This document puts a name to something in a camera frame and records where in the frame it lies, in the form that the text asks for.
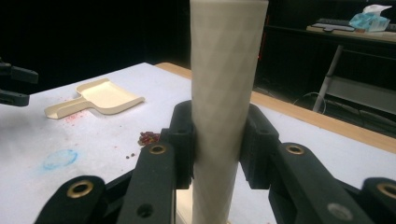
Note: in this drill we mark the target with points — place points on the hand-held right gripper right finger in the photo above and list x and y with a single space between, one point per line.
295 186

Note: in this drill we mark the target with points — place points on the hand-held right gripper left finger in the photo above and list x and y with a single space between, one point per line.
155 186

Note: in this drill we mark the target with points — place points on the white cylindrical tube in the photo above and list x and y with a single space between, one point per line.
224 77

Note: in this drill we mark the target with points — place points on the small dark crumbs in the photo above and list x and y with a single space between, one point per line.
130 155

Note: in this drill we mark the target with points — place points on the pile of red crumbs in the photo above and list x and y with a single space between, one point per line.
148 137

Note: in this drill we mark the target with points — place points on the cream plastic dustpan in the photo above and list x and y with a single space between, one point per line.
106 96

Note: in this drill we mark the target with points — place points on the grey metal stand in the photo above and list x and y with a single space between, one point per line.
358 90

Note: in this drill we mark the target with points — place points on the dark keyboard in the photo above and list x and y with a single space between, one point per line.
333 25

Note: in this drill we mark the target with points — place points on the wooden desk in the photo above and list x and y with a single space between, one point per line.
376 35

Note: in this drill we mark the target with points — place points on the blue tissue pack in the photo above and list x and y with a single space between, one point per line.
370 20

